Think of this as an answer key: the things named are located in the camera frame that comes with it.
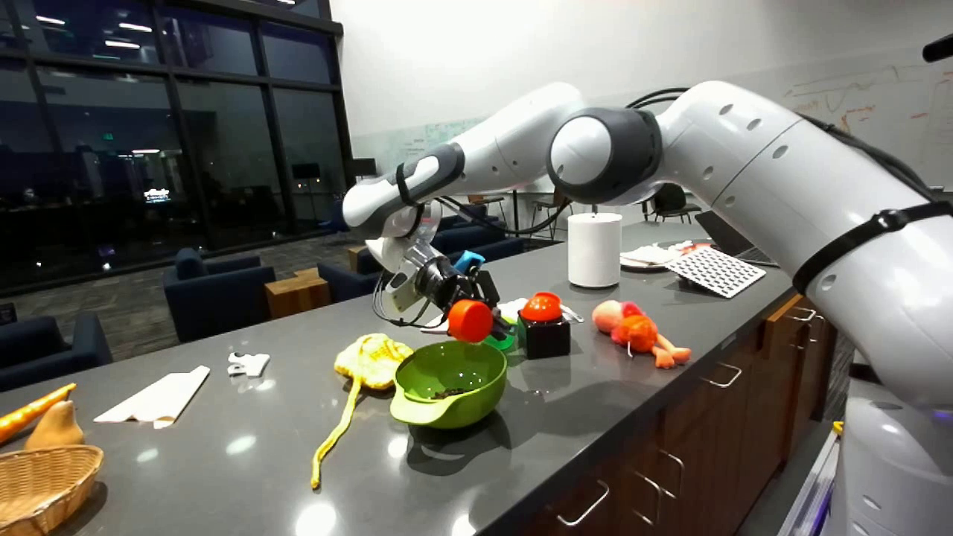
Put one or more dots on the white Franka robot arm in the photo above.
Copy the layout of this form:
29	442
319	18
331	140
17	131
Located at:
794	179

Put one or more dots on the green plastic bowl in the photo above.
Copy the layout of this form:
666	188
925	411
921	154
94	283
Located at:
447	381

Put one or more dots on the wicker basket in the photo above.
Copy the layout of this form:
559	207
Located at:
46	486

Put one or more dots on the orange pink plush toy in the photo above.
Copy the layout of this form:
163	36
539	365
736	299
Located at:
635	332

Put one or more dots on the wooden side table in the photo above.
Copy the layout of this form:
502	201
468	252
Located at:
295	292

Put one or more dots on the folded white paper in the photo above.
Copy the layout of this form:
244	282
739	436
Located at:
154	398

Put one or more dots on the black stereo camera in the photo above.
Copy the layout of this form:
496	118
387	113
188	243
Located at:
940	48

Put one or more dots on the yellow floppy toy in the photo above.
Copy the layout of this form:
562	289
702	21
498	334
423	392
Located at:
374	357

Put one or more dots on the dark blue sofa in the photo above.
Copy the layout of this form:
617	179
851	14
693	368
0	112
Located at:
49	353

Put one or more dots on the brown counter cabinet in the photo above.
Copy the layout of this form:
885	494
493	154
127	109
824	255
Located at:
696	427

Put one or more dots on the dark blue armchair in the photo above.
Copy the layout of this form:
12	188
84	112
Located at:
213	299
347	282

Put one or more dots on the orange stick toy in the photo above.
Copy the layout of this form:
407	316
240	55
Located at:
32	411

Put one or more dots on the white paper stack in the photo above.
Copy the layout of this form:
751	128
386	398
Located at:
648	258

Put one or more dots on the white keyboard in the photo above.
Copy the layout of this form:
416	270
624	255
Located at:
715	271

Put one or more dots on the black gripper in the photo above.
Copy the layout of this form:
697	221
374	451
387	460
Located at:
451	286

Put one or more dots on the brown bread toy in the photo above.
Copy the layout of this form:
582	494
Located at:
55	430

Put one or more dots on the black box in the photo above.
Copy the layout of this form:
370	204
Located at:
547	340

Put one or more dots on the red orange toy tomato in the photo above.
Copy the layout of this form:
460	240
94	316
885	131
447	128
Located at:
542	307

